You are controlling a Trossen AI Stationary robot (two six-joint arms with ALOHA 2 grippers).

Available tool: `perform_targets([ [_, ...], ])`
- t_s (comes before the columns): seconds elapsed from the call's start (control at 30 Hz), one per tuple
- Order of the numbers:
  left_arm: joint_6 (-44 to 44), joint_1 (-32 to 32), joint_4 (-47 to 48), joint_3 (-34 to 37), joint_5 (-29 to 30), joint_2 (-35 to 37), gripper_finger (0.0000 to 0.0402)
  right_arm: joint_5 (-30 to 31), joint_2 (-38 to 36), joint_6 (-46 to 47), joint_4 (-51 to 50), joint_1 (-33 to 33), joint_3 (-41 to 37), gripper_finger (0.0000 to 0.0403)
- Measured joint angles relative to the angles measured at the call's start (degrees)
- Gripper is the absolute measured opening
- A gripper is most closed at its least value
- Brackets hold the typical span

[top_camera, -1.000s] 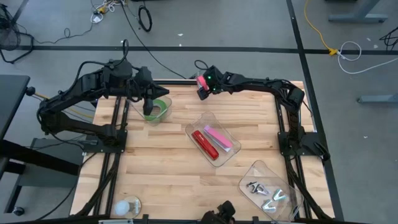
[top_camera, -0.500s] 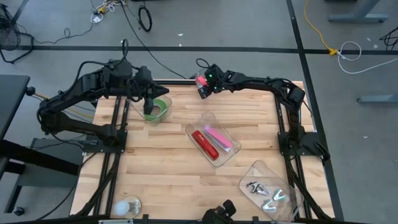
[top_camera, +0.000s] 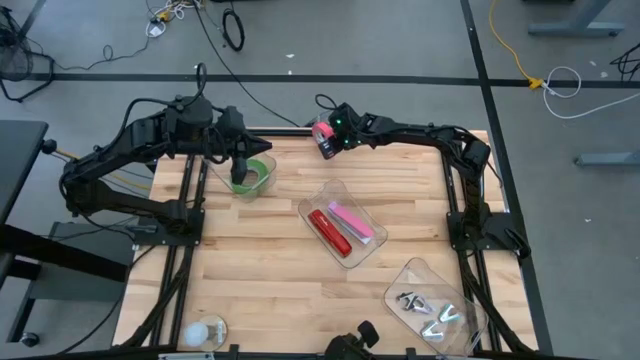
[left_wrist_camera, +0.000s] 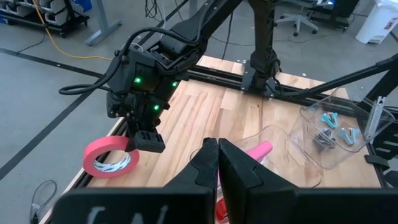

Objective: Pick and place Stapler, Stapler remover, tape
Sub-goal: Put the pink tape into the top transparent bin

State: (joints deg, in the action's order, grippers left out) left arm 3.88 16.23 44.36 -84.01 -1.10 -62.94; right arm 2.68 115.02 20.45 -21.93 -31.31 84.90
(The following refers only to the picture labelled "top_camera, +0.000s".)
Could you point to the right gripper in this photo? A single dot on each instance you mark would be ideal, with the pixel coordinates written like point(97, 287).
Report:
point(352, 127)

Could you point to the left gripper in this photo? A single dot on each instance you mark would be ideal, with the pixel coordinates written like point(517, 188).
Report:
point(232, 135)

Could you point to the green tape roll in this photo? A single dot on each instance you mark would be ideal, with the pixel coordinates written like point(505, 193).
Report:
point(260, 172)

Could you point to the pink stapler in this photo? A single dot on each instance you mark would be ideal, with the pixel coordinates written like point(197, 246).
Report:
point(350, 222)

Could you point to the red stapler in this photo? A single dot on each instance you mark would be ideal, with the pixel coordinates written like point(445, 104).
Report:
point(327, 232)

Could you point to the teal staple remover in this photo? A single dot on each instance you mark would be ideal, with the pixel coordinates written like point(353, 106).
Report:
point(445, 316)

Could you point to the grey staple remover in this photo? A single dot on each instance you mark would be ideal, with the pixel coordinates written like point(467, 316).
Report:
point(432, 331)

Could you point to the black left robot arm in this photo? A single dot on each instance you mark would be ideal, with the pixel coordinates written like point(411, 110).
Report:
point(125, 140)

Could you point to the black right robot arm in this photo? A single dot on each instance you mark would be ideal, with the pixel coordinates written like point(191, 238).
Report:
point(425, 135)

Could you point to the clear plastic bin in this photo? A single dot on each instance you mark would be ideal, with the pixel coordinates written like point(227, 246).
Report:
point(222, 175)
point(325, 192)
point(465, 340)

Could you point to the white power adapter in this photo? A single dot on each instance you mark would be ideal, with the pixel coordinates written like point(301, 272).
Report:
point(156, 31)

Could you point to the white light bulb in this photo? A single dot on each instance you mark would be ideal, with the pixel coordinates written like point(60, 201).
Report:
point(195, 335)

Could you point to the black bulky device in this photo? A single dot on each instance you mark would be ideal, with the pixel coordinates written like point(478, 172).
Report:
point(350, 347)

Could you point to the black round knob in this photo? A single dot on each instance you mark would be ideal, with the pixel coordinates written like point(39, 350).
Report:
point(48, 146)

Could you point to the black desk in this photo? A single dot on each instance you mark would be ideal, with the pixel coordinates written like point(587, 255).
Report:
point(20, 160)

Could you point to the black floor fan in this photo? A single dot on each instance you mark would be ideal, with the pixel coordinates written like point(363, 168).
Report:
point(15, 60)

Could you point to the grey desk leg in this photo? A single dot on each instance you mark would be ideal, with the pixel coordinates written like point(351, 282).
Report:
point(580, 27)

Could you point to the grey floor foot bar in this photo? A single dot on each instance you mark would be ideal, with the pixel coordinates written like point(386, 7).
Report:
point(610, 159)

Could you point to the black caster wheel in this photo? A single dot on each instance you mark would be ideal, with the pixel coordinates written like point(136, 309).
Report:
point(30, 339)

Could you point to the black aluminium table frame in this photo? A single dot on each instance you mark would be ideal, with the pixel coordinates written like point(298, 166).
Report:
point(290, 132)

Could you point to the silver bracket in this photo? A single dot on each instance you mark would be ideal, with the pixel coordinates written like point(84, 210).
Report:
point(185, 356)

